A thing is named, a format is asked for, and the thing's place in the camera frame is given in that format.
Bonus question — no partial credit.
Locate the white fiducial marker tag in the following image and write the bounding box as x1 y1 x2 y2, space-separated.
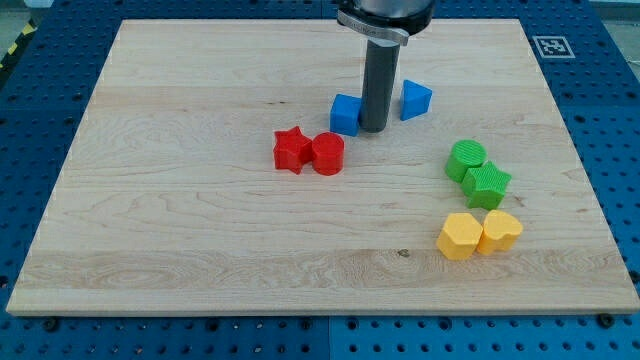
532 35 575 59

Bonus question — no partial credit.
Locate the green star block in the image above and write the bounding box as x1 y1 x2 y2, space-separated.
461 161 512 210

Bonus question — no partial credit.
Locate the green cylinder block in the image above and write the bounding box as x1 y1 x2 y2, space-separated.
444 139 487 183

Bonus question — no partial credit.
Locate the light wooden board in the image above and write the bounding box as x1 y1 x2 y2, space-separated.
7 19 639 317

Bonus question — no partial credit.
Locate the yellow pentagon block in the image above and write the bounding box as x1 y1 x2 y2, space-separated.
436 213 483 260

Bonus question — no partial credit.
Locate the yellow heart block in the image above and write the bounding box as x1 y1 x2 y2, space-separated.
476 210 524 255

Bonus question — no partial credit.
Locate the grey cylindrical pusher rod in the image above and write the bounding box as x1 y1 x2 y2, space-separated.
359 39 400 133

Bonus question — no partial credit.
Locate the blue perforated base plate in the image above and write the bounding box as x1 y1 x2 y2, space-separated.
1 0 639 359

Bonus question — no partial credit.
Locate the blue cube block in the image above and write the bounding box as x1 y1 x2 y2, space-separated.
329 94 361 137

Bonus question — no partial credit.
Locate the red cylinder block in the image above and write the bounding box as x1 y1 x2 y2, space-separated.
312 132 345 176

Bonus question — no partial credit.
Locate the red star block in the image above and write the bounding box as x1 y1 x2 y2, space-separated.
273 126 313 174

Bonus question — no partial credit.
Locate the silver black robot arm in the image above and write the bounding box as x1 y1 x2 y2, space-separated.
337 0 436 133

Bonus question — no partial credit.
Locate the blue triangular prism block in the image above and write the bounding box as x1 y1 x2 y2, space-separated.
400 80 433 121

